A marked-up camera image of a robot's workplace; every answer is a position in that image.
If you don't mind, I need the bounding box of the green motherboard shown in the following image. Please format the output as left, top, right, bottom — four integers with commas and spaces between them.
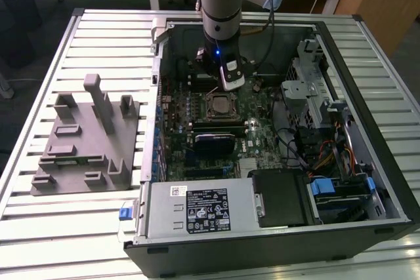
157, 75, 286, 183

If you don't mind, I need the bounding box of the white wrist camera black face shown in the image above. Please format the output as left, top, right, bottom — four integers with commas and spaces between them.
219, 59, 245, 92

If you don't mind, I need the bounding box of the orange yellow wire bundle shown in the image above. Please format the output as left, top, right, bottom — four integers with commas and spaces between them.
314, 140, 358, 171

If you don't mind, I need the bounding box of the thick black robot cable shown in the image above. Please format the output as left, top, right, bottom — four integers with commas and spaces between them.
252, 0, 276, 74

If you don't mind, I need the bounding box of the dark office chair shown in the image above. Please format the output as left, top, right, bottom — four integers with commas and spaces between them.
0, 0, 45, 70

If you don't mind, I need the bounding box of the black open PC case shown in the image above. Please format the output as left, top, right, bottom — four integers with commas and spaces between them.
116, 17, 420, 279

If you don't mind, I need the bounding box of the silver CPU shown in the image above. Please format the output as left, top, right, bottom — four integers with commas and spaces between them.
211, 96, 232, 113

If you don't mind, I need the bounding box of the grey parts rack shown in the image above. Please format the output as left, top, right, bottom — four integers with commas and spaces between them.
30, 73, 142, 195

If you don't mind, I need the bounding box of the thin cable brass connector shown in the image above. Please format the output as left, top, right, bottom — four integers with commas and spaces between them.
241, 26, 268, 35

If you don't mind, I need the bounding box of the CPU socket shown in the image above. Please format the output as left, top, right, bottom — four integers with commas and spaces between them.
205, 94, 240, 122

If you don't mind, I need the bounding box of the black RAM stick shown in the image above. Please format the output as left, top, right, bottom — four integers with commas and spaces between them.
193, 126, 247, 137
192, 120, 244, 130

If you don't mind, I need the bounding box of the silver metal drive cage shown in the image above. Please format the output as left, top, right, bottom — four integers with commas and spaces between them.
280, 39, 332, 130

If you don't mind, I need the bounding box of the silver metal latch bracket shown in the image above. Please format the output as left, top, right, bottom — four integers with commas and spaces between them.
251, 192, 266, 219

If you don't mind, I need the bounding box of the hard disk in blue carrier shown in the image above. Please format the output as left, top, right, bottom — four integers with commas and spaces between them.
306, 176, 377, 225

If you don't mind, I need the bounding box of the grey power supply with label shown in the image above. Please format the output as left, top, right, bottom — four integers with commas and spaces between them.
144, 180, 260, 240

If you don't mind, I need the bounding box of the grey plastic drive clip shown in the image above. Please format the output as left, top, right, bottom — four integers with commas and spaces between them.
320, 99, 349, 123
296, 39, 321, 61

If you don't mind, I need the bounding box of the small black graphics card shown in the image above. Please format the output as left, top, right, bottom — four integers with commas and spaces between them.
193, 132, 236, 158

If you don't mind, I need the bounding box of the silver chipset heatsink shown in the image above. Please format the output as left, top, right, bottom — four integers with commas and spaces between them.
238, 157, 260, 180

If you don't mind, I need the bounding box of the black plastic shroud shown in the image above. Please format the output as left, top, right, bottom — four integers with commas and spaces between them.
251, 168, 312, 228

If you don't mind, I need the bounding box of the white furniture foot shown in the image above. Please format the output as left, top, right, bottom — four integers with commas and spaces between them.
0, 71, 16, 100

